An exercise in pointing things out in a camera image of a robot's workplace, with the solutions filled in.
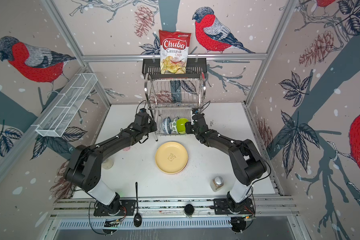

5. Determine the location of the lime green bowl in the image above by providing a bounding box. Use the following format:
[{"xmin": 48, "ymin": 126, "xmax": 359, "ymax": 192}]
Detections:
[{"xmin": 176, "ymin": 118, "xmax": 189, "ymax": 134}]

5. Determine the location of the blue floral white bowl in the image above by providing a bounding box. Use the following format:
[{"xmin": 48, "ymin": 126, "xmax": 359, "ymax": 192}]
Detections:
[{"xmin": 161, "ymin": 117, "xmax": 172, "ymax": 135}]

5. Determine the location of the yellow cream plate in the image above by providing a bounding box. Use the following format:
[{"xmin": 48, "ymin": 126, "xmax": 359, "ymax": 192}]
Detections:
[{"xmin": 155, "ymin": 142, "xmax": 189, "ymax": 175}]

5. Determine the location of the green leaf pattern bowl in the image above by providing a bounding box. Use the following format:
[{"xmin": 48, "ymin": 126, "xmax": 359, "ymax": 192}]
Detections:
[{"xmin": 170, "ymin": 117, "xmax": 180, "ymax": 134}]

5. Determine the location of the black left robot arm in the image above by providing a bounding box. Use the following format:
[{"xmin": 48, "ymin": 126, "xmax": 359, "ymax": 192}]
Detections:
[{"xmin": 64, "ymin": 109, "xmax": 157, "ymax": 211}]

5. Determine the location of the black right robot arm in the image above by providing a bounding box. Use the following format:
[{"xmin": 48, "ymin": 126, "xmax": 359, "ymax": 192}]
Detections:
[{"xmin": 186, "ymin": 112, "xmax": 267, "ymax": 204}]

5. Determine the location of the chrome two-tier dish rack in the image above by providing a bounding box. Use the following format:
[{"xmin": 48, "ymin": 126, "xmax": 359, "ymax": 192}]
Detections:
[{"xmin": 144, "ymin": 74, "xmax": 206, "ymax": 137}]

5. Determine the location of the black lid spice jar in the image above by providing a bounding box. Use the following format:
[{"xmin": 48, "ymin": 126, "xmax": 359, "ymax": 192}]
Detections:
[{"xmin": 102, "ymin": 158, "xmax": 114, "ymax": 170}]

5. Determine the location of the silver lid spice jar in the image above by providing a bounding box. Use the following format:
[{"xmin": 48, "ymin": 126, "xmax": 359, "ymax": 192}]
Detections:
[{"xmin": 210, "ymin": 176, "xmax": 224, "ymax": 192}]

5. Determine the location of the red cassava chips bag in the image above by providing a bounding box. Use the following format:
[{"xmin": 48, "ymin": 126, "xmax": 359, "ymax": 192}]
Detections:
[{"xmin": 159, "ymin": 30, "xmax": 191, "ymax": 62}]

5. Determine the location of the black spoon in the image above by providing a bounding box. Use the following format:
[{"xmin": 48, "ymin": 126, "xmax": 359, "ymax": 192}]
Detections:
[{"xmin": 133, "ymin": 182, "xmax": 142, "ymax": 228}]

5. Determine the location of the black wall shelf basket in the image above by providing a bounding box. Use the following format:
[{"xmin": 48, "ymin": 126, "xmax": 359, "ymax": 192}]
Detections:
[{"xmin": 142, "ymin": 57, "xmax": 207, "ymax": 76}]

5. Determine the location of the black lid jar on rail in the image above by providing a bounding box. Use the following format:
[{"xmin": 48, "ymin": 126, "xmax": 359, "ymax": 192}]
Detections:
[{"xmin": 184, "ymin": 204, "xmax": 195, "ymax": 218}]

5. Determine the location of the white wire mesh basket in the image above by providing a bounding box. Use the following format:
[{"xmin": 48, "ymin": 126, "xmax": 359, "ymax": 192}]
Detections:
[{"xmin": 36, "ymin": 73, "xmax": 98, "ymax": 137}]

